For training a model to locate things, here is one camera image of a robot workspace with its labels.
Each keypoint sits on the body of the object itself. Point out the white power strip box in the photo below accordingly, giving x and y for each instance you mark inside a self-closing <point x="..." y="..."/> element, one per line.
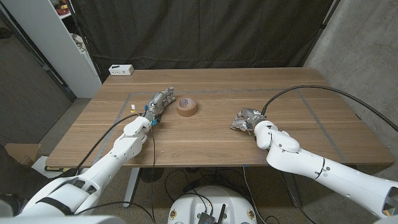
<point x="121" y="70"/>

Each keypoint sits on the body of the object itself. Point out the white table leg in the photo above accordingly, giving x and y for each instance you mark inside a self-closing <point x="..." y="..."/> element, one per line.
<point x="131" y="186"/>

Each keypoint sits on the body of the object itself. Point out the black round perforated disc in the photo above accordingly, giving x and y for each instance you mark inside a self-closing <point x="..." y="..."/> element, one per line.
<point x="151" y="175"/>

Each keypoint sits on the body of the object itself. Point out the red plastic item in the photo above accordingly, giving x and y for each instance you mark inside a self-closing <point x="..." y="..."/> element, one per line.
<point x="63" y="12"/>

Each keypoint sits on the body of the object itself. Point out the black backdrop frame pole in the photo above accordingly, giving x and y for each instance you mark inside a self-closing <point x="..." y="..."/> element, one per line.
<point x="330" y="14"/>

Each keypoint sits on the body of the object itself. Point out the black fabric mass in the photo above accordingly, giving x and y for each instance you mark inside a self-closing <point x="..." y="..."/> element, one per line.
<point x="18" y="180"/>

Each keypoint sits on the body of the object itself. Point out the brown cardboard box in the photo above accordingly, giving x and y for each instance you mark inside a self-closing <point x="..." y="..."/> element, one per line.
<point x="21" y="152"/>

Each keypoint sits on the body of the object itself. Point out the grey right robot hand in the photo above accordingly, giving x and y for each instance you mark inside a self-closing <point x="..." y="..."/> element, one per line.
<point x="250" y="118"/>

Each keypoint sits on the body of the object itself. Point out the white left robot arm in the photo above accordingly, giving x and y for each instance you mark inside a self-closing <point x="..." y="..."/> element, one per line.
<point x="124" y="149"/>

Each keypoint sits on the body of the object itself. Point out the black antenna module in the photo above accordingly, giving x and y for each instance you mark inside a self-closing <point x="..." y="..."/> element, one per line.
<point x="205" y="218"/>

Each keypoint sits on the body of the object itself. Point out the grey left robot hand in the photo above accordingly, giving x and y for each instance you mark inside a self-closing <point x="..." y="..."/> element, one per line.
<point x="158" y="104"/>

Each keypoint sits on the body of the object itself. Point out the white cabinet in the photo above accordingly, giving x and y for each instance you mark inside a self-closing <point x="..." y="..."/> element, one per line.
<point x="56" y="46"/>

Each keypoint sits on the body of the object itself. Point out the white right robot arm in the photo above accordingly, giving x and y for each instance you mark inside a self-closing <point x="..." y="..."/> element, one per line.
<point x="311" y="168"/>

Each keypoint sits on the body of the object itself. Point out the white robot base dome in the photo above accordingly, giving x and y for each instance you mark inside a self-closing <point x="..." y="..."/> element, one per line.
<point x="192" y="208"/>

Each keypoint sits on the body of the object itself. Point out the black fabric backdrop curtain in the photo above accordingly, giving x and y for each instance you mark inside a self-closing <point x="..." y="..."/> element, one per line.
<point x="202" y="31"/>

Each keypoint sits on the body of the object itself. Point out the brown tape roll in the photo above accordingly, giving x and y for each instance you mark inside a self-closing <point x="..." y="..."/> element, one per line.
<point x="186" y="112"/>

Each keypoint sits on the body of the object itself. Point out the white flat box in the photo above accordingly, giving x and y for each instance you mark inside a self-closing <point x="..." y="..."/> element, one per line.
<point x="40" y="165"/>

